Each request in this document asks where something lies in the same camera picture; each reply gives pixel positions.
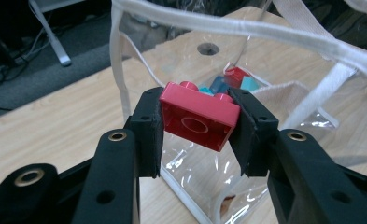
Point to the dark blue toy block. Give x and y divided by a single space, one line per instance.
218 84

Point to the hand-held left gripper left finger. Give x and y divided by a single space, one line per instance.
147 140

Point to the white metal stand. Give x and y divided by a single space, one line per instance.
55 43

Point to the small red toy block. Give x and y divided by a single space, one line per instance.
235 76

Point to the dark pink toy block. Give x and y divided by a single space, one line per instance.
200 118

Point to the light cyan toy block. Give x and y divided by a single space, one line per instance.
250 84

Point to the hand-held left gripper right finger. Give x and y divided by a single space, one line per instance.
256 140

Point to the teal toy block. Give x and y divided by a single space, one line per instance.
206 90

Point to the clear plastic bag white trim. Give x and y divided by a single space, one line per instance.
234 28

